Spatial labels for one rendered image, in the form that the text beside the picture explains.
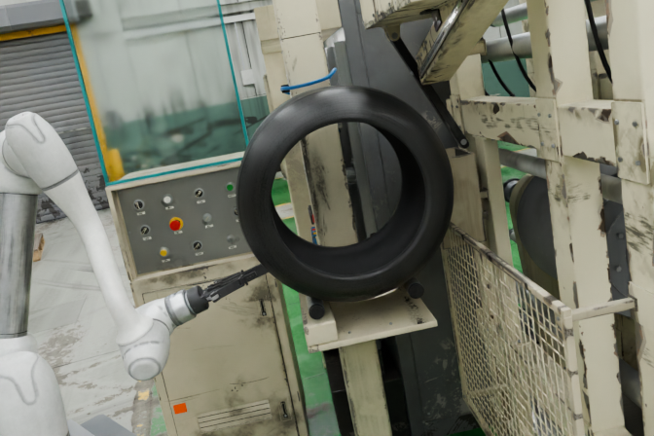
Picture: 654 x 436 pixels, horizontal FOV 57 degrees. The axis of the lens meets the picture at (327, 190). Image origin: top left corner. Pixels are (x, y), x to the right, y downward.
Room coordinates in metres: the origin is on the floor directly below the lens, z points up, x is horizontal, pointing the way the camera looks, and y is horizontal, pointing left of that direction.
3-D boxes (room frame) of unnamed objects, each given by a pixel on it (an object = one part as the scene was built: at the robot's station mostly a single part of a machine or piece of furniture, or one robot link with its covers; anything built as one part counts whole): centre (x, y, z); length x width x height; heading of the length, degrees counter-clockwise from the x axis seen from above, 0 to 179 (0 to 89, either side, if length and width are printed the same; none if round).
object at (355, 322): (1.73, -0.04, 0.80); 0.37 x 0.36 x 0.02; 94
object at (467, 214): (1.98, -0.41, 1.05); 0.20 x 0.15 x 0.30; 4
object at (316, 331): (1.72, 0.10, 0.84); 0.36 x 0.09 x 0.06; 4
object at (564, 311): (1.53, -0.39, 0.65); 0.90 x 0.02 x 0.70; 4
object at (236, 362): (2.41, 0.55, 0.63); 0.56 x 0.41 x 1.27; 94
